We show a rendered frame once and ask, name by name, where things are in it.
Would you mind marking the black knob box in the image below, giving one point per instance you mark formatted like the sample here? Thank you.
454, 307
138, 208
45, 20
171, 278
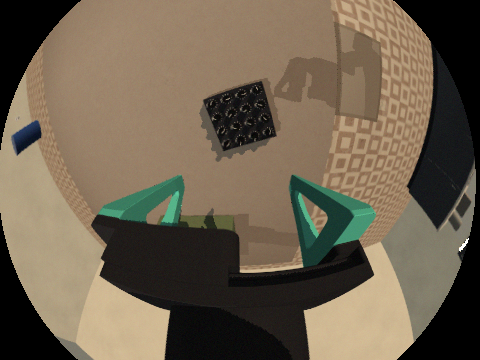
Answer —
235, 103

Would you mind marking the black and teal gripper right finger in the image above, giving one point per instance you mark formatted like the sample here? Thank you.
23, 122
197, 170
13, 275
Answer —
348, 219

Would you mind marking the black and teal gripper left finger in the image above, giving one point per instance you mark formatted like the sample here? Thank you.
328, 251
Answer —
135, 207

